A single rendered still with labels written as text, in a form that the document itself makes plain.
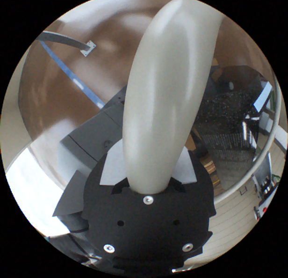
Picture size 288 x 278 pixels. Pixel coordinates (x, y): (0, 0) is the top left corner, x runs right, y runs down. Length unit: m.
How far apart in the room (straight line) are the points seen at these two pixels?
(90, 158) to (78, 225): 0.32
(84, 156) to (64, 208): 0.24
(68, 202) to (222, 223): 5.76
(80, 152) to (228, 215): 5.83
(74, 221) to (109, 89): 1.16
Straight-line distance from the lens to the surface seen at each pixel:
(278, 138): 1.62
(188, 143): 1.18
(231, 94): 0.46
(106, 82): 1.15
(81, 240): 0.50
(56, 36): 1.09
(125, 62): 1.11
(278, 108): 0.42
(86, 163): 0.39
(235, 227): 5.90
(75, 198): 0.42
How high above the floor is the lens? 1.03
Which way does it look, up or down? 62 degrees down
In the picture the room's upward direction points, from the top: 172 degrees counter-clockwise
